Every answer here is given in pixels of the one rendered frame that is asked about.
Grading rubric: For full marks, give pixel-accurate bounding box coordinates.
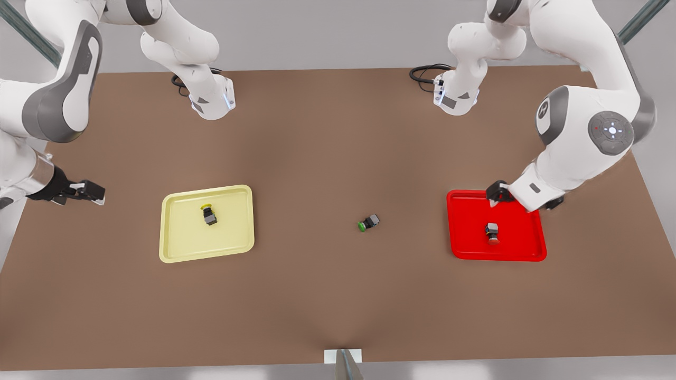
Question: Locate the red tray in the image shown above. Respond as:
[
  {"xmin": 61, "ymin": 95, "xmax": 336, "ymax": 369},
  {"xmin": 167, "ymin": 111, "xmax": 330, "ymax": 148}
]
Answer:
[{"xmin": 446, "ymin": 189, "xmax": 547, "ymax": 262}]

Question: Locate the pale yellow tray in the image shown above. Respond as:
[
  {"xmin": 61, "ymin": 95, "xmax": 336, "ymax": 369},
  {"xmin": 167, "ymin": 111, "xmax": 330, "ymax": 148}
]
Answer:
[{"xmin": 159, "ymin": 185, "xmax": 255, "ymax": 263}]

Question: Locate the black cable loop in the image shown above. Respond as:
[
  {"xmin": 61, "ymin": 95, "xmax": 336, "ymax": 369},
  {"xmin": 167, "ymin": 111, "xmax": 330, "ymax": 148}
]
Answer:
[
  {"xmin": 409, "ymin": 64, "xmax": 455, "ymax": 93},
  {"xmin": 171, "ymin": 67, "xmax": 223, "ymax": 98}
]

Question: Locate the silver frame post with foot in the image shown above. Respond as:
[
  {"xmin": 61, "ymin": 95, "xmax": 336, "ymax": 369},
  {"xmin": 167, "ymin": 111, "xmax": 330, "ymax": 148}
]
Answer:
[{"xmin": 323, "ymin": 348, "xmax": 364, "ymax": 380}]

